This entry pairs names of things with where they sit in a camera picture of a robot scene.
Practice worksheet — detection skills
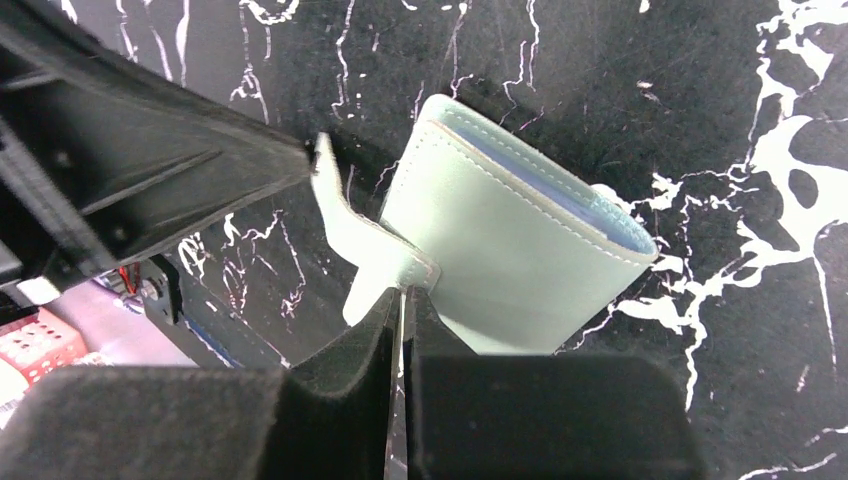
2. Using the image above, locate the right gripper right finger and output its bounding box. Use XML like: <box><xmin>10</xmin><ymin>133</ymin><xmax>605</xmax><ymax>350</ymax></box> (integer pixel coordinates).
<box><xmin>402</xmin><ymin>287</ymin><xmax>706</xmax><ymax>479</ymax></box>

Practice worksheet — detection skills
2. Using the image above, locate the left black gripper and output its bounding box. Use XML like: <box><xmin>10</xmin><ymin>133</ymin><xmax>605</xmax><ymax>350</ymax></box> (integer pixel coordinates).
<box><xmin>1</xmin><ymin>1</ymin><xmax>310</xmax><ymax>324</ymax></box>

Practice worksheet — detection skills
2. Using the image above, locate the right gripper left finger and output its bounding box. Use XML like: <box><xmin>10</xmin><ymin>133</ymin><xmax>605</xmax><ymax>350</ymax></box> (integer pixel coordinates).
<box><xmin>1</xmin><ymin>289</ymin><xmax>400</xmax><ymax>479</ymax></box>

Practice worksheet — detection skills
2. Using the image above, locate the green card holder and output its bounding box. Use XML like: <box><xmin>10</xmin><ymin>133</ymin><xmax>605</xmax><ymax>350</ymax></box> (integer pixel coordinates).
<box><xmin>311</xmin><ymin>94</ymin><xmax>658</xmax><ymax>356</ymax></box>

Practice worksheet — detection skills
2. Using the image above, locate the black base bar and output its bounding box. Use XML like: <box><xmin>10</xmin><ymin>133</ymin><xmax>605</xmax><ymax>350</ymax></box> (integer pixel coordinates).
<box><xmin>139</xmin><ymin>254</ymin><xmax>293</xmax><ymax>370</ymax></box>

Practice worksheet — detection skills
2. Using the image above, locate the red white bottle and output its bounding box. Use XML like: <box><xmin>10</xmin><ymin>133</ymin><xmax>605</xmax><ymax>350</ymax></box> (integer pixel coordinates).
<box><xmin>1</xmin><ymin>308</ymin><xmax>114</xmax><ymax>428</ymax></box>

